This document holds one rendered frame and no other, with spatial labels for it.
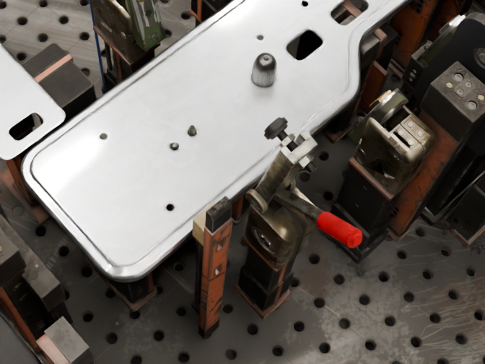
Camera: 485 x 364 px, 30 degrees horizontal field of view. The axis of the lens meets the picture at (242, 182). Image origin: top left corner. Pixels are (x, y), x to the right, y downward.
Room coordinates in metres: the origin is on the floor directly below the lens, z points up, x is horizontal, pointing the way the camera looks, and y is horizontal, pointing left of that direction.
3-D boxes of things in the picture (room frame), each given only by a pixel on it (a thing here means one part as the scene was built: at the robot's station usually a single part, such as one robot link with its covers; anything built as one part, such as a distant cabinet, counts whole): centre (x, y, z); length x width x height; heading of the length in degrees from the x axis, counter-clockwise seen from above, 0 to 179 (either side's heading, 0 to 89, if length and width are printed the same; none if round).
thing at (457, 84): (0.56, -0.25, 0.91); 0.07 x 0.05 x 0.42; 50
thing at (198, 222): (0.38, 0.03, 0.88); 0.04 x 0.04 x 0.36; 50
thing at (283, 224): (0.41, -0.05, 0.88); 0.07 x 0.06 x 0.35; 50
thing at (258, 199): (0.41, -0.02, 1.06); 0.03 x 0.01 x 0.03; 50
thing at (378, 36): (0.74, -0.11, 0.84); 0.12 x 0.05 x 0.29; 50
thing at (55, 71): (0.58, 0.26, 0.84); 0.11 x 0.10 x 0.28; 50
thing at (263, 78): (0.61, -0.01, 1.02); 0.03 x 0.03 x 0.07
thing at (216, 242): (0.34, 0.02, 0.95); 0.03 x 0.01 x 0.50; 140
